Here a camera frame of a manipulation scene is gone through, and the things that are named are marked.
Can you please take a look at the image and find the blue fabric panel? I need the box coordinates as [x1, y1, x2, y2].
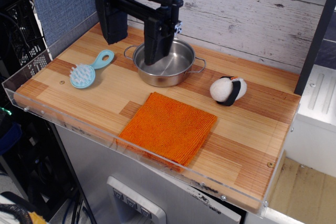
[33, 0, 98, 46]

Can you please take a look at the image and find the stainless steel pot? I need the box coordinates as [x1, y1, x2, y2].
[124, 38, 207, 87]

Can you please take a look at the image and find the black plastic crate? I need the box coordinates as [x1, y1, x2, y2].
[1, 0, 46, 78]

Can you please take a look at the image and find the dark grey right post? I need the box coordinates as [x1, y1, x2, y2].
[294, 0, 335, 95]

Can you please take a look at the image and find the white plush sushi toy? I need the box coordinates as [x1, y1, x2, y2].
[209, 76, 247, 106]

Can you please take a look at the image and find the light blue hair brush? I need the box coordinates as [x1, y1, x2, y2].
[69, 50, 114, 89]

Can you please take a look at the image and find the clear acrylic table guard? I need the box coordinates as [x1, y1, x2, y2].
[3, 44, 300, 223]

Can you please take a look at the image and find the orange towel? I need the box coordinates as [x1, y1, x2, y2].
[117, 92, 217, 173]

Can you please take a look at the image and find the silver toy fridge cabinet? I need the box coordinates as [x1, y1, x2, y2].
[56, 126, 246, 223]

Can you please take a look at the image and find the white toy sink counter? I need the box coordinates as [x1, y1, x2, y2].
[284, 65, 335, 177]

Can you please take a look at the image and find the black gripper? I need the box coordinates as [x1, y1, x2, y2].
[95, 0, 184, 66]

